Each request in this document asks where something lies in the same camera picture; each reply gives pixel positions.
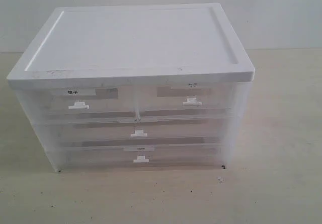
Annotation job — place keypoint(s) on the wide clear drawer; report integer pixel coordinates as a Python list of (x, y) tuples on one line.
[(140, 156), (123, 133)]

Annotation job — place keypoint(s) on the top right small drawer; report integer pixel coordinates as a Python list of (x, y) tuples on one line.
[(152, 98)]

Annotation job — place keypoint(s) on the small drawer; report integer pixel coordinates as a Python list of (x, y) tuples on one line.
[(152, 98), (87, 103)]

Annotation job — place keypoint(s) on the white plastic drawer cabinet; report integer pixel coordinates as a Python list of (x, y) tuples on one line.
[(188, 45)]

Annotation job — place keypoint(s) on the top left small drawer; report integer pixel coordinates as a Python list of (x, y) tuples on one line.
[(87, 103)]

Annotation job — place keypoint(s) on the small white plastic scrap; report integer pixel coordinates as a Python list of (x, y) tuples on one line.
[(221, 179)]

